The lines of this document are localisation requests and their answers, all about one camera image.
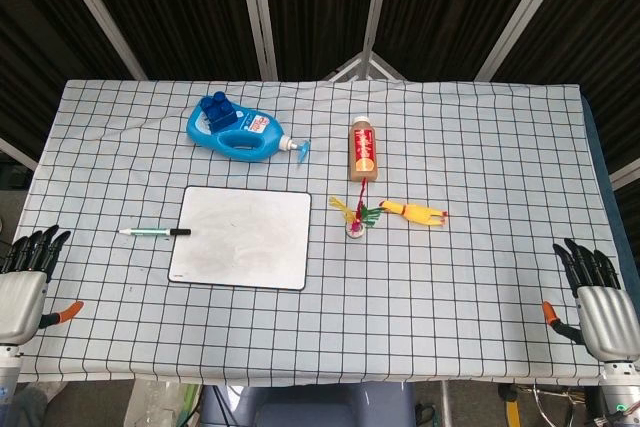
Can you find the dark blue toy brick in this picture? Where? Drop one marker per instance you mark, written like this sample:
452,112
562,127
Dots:
218,111

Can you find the green whiteboard marker black cap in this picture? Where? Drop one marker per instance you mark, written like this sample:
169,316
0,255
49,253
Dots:
150,232

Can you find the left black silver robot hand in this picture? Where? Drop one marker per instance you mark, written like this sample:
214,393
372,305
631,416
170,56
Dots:
20,302

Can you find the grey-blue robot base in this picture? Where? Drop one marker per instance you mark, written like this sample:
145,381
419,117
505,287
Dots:
310,407

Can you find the white black checked tablecloth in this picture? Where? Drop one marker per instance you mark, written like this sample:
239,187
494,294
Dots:
450,287

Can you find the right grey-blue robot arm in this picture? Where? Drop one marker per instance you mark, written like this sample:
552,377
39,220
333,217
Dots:
620,392

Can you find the metal table leg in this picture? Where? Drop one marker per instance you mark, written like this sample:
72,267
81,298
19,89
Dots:
446,404

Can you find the brown drink bottle red label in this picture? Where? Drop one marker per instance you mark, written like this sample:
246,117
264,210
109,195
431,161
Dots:
364,152

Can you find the blue detergent pump bottle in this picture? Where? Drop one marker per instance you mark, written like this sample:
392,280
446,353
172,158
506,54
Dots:
250,139

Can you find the colourful feather shuttlecock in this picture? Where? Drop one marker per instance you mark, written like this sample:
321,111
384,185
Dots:
356,227

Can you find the clear plastic bag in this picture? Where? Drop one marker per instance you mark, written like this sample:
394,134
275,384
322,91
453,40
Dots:
155,404

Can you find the yellow rubber chicken toy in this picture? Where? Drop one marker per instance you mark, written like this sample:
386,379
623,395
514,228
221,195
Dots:
417,212

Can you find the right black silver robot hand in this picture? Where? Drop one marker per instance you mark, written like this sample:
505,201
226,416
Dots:
607,322

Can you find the white dry-erase board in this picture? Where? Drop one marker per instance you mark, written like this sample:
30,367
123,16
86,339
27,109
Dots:
245,242

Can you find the white triangular partition foot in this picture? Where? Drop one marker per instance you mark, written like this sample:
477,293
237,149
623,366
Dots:
372,67

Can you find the yellow tool under table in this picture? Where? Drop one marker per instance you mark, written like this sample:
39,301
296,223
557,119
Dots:
511,404

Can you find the white partition frame post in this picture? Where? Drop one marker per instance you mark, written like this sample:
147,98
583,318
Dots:
525,12
375,2
257,12
100,12

